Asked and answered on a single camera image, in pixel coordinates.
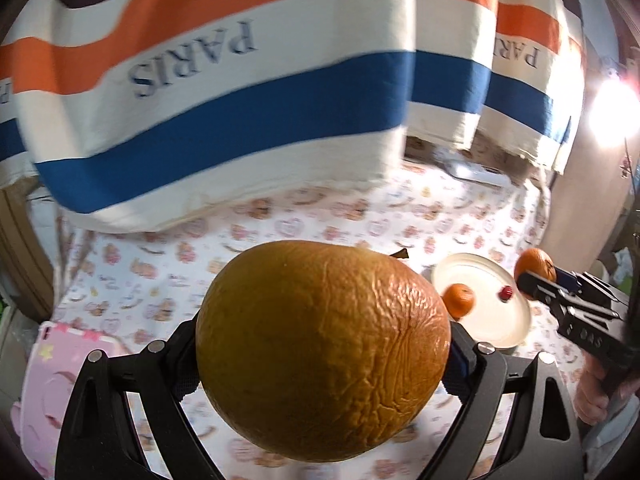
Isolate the cream ceramic plate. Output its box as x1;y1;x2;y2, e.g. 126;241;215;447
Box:
432;252;532;350

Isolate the orange mandarin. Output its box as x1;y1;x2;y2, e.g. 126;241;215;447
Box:
513;247;556;282
442;283;476;320

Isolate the striped Paris fabric curtain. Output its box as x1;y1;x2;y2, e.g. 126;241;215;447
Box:
1;0;585;233

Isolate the baby bear print cloth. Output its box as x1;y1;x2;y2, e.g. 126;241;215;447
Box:
29;154;591;480

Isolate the white plastic handle device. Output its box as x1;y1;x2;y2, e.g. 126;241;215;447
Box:
442;160;511;188

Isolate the bright lamp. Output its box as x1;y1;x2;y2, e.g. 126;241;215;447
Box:
586;75;639;151

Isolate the person's right hand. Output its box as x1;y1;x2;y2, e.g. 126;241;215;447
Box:
574;354;611;426

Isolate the pink toy box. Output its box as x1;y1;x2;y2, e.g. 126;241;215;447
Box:
11;322;126;479

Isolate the large yellow pomelo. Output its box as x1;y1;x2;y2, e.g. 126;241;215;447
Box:
195;240;451;462

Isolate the red jujube fruit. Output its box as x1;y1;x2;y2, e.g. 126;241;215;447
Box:
498;285;514;302

